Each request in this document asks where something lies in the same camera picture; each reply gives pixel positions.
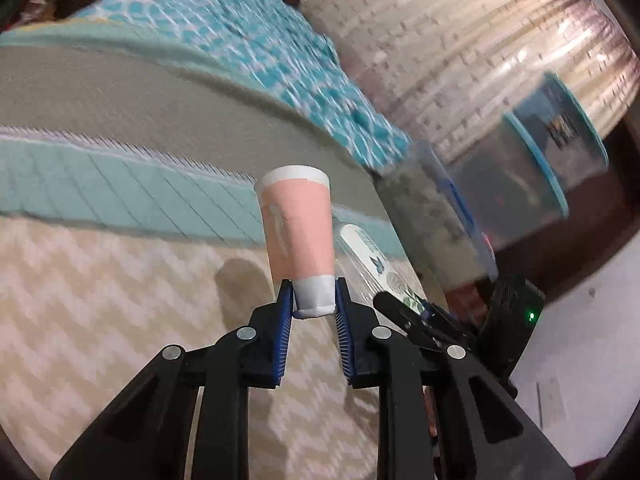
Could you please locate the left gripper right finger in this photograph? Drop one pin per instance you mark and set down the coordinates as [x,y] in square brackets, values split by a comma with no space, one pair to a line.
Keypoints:
[441,414]

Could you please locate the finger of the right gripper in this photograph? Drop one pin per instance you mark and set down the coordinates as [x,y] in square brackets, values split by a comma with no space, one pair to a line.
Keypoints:
[409,321]

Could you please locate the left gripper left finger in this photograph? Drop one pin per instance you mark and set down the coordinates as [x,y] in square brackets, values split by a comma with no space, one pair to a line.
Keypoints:
[185,415]

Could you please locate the pink paper cup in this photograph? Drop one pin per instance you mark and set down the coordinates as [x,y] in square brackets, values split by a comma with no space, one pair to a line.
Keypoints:
[296,207]

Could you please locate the clear bin teal rim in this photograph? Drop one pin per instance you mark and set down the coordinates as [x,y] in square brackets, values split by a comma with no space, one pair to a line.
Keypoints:
[514,179]

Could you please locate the teal patterned quilt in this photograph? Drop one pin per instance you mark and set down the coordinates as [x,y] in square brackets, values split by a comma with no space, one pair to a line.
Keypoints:
[272,43]

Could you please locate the clear bin blue handle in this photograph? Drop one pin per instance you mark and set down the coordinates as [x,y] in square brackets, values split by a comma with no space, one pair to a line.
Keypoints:
[435,227]

